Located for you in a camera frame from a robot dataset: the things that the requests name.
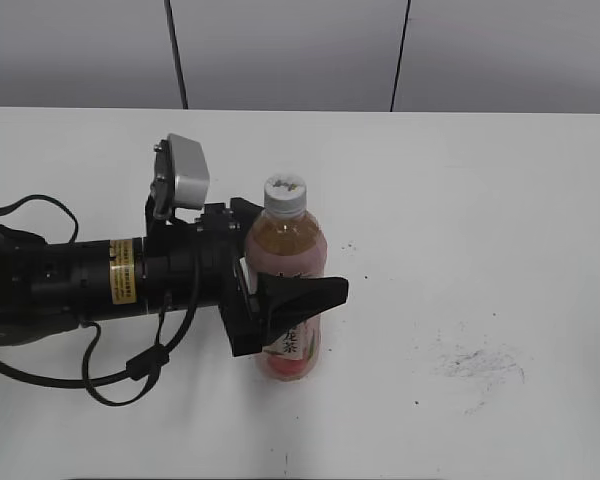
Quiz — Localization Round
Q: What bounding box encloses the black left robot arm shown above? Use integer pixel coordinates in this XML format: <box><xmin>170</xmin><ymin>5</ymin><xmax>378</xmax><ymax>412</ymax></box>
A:
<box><xmin>0</xmin><ymin>198</ymin><xmax>348</xmax><ymax>356</ymax></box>

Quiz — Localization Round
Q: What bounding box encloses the white bottle cap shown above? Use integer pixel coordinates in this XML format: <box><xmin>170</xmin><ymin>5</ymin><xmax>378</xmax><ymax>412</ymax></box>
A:
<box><xmin>264</xmin><ymin>174</ymin><xmax>307</xmax><ymax>215</ymax></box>

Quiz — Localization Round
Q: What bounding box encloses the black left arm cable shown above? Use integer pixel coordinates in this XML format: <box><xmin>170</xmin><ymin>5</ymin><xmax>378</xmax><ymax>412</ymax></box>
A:
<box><xmin>0</xmin><ymin>193</ymin><xmax>201</xmax><ymax>407</ymax></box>

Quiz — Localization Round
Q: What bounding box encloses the peach oolong tea bottle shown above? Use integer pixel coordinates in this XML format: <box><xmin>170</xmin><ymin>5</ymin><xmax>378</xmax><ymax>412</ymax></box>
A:
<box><xmin>245</xmin><ymin>211</ymin><xmax>327</xmax><ymax>381</ymax></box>

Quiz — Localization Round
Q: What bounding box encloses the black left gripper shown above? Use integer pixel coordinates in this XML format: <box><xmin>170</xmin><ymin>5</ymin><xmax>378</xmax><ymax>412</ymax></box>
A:
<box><xmin>143</xmin><ymin>197</ymin><xmax>349</xmax><ymax>357</ymax></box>

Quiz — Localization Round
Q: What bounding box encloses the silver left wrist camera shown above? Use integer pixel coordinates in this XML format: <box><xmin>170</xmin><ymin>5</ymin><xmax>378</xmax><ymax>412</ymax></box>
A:
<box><xmin>150</xmin><ymin>133</ymin><xmax>210</xmax><ymax>220</ymax></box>

